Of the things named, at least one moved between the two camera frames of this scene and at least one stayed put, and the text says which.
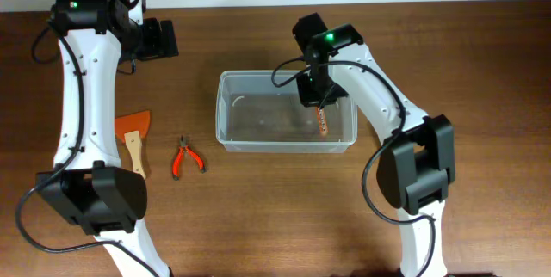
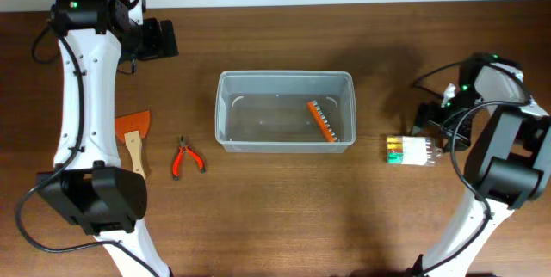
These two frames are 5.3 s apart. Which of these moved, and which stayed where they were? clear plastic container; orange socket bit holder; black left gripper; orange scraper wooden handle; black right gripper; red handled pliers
Moved: black right gripper; orange socket bit holder
Stayed: black left gripper; clear plastic container; red handled pliers; orange scraper wooden handle
